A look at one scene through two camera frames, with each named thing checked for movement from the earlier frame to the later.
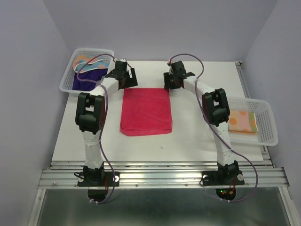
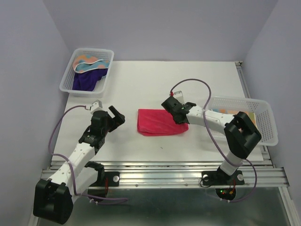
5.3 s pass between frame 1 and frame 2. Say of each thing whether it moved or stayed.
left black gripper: moved
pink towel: moved
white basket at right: stayed
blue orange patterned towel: stayed
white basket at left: stayed
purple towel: stayed
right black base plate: stayed
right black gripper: moved
